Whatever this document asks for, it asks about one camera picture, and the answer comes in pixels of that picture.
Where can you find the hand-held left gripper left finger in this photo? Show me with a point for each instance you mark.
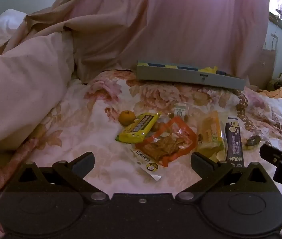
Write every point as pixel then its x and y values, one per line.
pixel 81 160

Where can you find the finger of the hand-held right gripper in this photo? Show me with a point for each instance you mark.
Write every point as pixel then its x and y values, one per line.
pixel 272 153

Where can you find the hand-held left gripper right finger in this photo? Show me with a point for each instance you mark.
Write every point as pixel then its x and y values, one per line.
pixel 198 159

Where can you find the dark snack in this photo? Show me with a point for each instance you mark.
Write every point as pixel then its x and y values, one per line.
pixel 253 140

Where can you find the mandarin orange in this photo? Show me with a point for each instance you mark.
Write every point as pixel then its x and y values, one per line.
pixel 126 117

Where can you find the grey cardboard box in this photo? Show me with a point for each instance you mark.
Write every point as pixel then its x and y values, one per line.
pixel 180 78

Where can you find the orange clear tofu snack packet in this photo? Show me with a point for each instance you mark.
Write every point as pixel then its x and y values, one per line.
pixel 168 142

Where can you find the dark purple stick packet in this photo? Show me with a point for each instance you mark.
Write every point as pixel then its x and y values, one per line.
pixel 233 142

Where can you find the white cartoon print packet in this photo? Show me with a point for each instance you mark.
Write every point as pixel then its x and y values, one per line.
pixel 148 168

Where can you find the small white green packet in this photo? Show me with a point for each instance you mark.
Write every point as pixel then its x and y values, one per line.
pixel 180 110

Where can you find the floral bed sheet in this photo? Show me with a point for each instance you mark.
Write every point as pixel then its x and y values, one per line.
pixel 101 104

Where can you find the orange cloth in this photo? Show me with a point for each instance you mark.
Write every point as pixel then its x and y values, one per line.
pixel 280 94

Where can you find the yellow snack packet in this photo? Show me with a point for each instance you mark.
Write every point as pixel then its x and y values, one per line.
pixel 138 128

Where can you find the brown paper bag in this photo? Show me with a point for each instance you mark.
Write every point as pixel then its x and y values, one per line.
pixel 265 67

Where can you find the yellow wrapper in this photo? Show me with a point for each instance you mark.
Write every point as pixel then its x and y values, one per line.
pixel 208 69

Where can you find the pale pink quilt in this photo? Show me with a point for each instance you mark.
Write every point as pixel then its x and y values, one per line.
pixel 23 79

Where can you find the pink curtain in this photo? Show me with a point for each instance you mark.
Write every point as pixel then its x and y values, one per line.
pixel 168 22

